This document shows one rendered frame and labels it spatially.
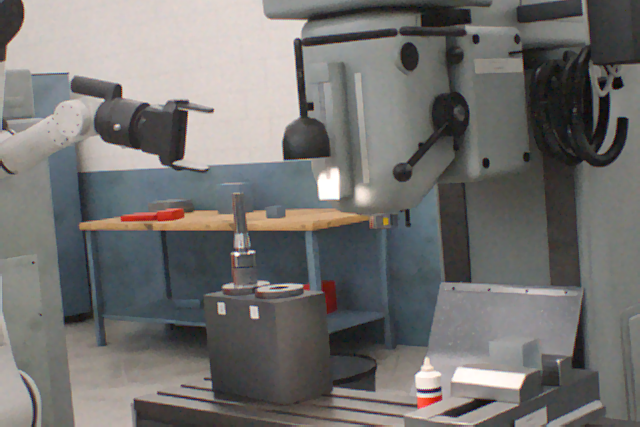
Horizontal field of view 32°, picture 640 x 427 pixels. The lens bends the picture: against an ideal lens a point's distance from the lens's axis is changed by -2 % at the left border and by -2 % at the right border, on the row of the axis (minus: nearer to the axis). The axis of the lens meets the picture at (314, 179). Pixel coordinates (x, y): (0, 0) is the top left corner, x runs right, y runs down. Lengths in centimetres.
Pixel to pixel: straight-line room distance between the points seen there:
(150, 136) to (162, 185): 662
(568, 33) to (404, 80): 51
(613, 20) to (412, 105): 35
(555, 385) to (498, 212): 51
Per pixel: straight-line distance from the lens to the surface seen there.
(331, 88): 176
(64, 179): 922
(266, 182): 788
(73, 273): 927
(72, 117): 210
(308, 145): 168
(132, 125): 207
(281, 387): 205
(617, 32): 186
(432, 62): 184
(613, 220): 215
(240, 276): 216
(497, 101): 195
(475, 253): 223
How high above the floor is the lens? 146
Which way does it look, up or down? 3 degrees down
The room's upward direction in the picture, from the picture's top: 5 degrees counter-clockwise
